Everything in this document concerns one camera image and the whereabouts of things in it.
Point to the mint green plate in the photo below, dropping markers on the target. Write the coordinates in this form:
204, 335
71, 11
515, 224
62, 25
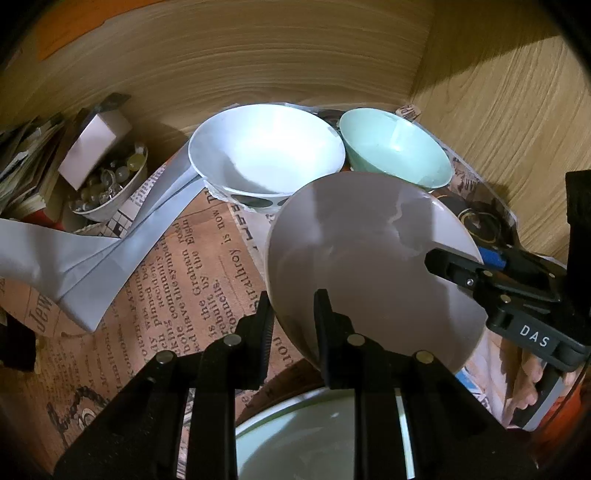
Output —
295, 438

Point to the pale pink bowl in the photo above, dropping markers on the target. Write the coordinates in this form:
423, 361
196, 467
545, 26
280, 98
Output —
360, 258

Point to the pale pink card box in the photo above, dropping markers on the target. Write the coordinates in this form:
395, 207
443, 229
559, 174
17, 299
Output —
92, 143

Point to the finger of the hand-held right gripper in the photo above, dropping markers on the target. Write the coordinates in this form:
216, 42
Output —
494, 258
457, 272

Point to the grey paper strip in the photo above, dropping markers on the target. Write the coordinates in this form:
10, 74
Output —
92, 267

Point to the vintage newspaper print table cover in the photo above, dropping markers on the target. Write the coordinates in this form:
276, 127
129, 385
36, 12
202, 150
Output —
184, 277

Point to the person's right hand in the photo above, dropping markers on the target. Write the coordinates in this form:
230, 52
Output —
526, 383

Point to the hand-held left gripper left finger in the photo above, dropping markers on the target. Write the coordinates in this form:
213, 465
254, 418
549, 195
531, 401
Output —
258, 341

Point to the small bowl of beads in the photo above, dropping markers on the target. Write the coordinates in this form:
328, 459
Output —
111, 207

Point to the stack of newspapers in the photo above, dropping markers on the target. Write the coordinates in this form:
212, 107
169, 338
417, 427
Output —
27, 175

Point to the white printed sheet blue figure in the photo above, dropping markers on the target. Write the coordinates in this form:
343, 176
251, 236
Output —
489, 369

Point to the white bowl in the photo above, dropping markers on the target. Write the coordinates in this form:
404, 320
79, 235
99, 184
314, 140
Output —
268, 147

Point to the mint green bowl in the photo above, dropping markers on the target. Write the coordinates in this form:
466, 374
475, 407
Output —
392, 143

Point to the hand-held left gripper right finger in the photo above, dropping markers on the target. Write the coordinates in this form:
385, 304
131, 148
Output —
332, 350

